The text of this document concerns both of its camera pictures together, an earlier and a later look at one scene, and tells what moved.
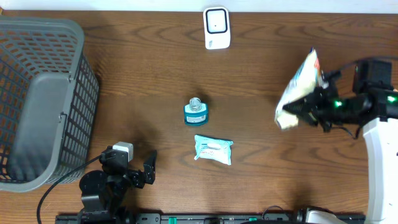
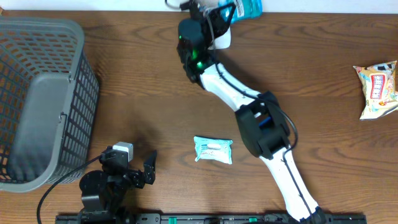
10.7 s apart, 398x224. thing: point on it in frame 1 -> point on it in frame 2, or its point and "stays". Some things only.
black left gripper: (137, 180) stays
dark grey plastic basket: (49, 99) stays
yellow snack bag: (308, 78) -> (379, 83)
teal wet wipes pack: (212, 149) stays
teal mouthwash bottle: (196, 112) -> (244, 9)
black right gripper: (310, 109) -> (216, 22)
